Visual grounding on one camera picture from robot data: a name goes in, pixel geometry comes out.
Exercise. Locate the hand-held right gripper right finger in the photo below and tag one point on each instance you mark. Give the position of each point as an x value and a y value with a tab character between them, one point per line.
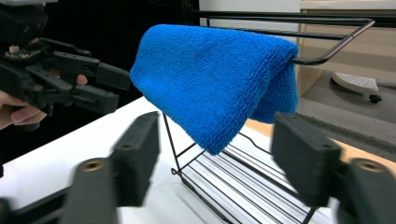
305	158

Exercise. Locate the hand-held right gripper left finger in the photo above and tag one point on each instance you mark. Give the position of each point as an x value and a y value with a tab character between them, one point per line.
137	155

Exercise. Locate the blue microfibre cloth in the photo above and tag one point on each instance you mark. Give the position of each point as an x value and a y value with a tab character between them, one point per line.
211	84

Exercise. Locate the wooden cabinet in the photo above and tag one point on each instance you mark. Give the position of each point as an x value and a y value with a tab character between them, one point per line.
358	49

